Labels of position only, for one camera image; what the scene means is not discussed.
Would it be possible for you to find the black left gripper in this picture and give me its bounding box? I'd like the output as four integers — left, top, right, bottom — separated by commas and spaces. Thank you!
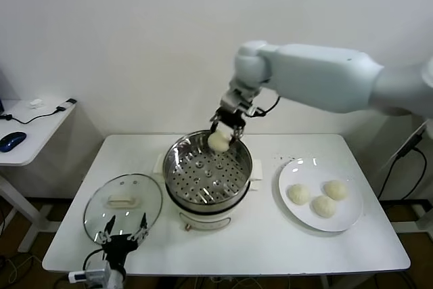
95, 213, 150, 269

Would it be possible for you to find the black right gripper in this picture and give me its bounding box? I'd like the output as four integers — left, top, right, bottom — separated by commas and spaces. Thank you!
209, 108, 246, 146

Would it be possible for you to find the white steamed baozi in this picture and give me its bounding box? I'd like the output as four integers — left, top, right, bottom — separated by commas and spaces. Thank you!
311, 195, 338, 218
323, 179, 348, 201
287, 183, 311, 206
207, 129, 231, 152

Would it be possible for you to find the round glass pot lid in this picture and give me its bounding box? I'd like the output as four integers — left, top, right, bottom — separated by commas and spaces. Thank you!
83, 173, 164, 243

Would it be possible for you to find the steel perforated steamer basket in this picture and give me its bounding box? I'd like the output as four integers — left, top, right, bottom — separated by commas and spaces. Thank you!
162, 129, 253, 206

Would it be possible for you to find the white electric cooker pot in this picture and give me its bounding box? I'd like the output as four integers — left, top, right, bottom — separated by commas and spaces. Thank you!
152, 153, 263, 232

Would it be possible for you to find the white side desk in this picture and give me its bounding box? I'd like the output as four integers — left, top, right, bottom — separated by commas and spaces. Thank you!
0, 99, 77, 254

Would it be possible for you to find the grey black usb adapter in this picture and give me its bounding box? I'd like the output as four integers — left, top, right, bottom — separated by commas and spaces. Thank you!
55, 98, 77, 113

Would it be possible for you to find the blue computer mouse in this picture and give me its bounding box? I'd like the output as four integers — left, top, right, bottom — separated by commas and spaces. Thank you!
0, 132, 27, 154

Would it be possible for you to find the large white plate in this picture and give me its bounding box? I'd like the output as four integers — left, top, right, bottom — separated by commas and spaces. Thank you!
277, 157, 363, 233

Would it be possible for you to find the black power adapter brick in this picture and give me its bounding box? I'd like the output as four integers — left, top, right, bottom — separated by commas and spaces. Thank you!
396, 133, 424, 158

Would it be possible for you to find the white narrow side table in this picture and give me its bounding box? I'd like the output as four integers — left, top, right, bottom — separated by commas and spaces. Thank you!
414, 114, 433, 234

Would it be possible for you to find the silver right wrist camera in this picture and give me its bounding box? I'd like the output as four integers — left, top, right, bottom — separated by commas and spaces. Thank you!
219, 87, 263, 117

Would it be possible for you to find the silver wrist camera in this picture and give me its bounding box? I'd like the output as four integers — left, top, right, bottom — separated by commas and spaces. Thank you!
219, 87, 263, 117
69, 261, 112, 283

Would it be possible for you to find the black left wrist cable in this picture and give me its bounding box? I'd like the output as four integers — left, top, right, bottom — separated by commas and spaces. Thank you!
83, 248, 104, 273

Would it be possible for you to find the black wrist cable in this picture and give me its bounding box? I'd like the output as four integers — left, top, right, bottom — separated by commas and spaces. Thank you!
253, 95, 281, 116
83, 248, 104, 273

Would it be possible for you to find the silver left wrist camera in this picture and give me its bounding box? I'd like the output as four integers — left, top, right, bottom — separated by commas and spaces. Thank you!
69, 261, 112, 283

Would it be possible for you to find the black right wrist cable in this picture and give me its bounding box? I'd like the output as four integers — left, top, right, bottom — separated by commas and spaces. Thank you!
253, 95, 281, 116

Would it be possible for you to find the black desk cable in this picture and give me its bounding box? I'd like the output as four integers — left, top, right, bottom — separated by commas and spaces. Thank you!
0, 108, 65, 126

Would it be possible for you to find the thin white hanging cable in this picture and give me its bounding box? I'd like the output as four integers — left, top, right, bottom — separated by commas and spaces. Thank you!
380, 122, 428, 173

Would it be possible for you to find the black power cable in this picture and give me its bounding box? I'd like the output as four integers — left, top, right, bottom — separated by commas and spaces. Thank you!
377, 148, 427, 200

